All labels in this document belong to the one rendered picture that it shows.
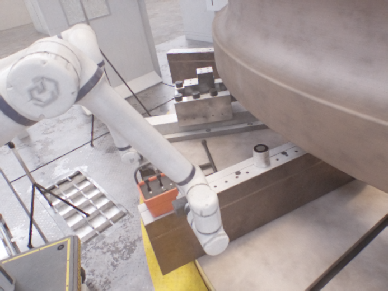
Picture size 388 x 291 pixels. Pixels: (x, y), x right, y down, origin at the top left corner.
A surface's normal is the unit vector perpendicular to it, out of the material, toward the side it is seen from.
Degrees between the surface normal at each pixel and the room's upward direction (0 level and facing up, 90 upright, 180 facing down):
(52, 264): 0
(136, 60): 90
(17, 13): 90
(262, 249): 0
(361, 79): 56
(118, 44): 90
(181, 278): 0
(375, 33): 90
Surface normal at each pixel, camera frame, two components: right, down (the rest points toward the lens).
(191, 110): 0.04, 0.55
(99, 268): -0.14, -0.83
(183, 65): -0.34, 0.56
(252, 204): 0.42, 0.45
